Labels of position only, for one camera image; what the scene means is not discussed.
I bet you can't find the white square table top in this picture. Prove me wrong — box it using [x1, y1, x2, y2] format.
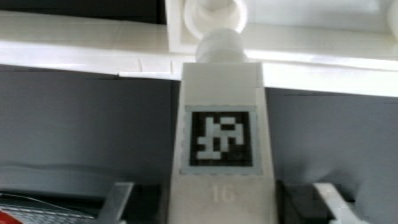
[165, 0, 398, 61]

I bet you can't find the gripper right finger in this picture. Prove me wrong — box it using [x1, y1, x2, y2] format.
[313, 183, 368, 224]

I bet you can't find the white U-shaped fence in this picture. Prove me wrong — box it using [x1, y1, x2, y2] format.
[0, 10, 398, 97]

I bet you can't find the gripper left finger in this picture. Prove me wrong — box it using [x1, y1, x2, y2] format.
[96, 182, 135, 224]

